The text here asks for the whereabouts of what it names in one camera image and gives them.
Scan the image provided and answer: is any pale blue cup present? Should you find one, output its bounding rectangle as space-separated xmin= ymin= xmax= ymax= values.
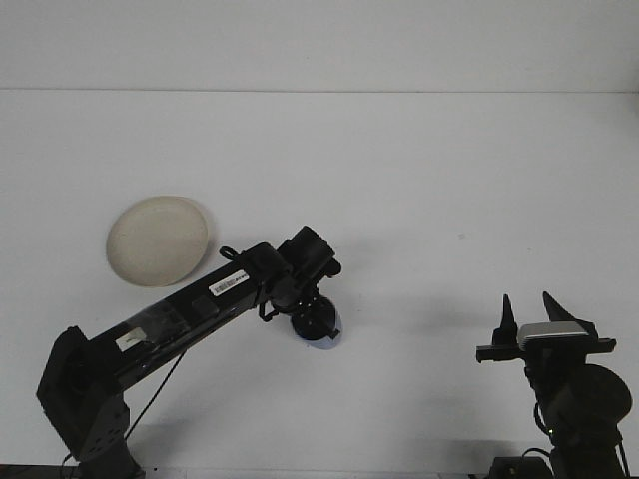
xmin=292 ymin=298 xmax=347 ymax=352

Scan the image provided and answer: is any pale cream round plate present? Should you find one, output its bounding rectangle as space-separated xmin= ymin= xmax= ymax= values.
xmin=105 ymin=194 xmax=217 ymax=288

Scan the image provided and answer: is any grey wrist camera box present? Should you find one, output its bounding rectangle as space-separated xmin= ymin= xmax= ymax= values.
xmin=516 ymin=320 xmax=590 ymax=350

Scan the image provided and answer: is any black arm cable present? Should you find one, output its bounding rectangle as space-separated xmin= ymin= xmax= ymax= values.
xmin=518 ymin=401 xmax=553 ymax=459
xmin=124 ymin=245 xmax=275 ymax=443

